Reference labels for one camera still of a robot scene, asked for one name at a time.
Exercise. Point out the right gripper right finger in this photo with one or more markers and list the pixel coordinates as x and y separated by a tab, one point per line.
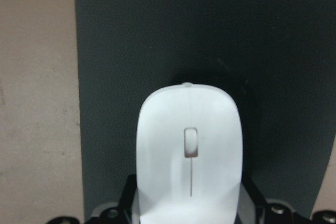
252	204

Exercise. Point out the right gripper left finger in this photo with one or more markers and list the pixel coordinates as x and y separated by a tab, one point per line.
129	206

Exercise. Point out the white computer mouse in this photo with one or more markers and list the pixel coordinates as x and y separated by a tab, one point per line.
189	156

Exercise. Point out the black mousepad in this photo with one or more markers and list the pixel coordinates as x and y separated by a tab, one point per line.
276	58

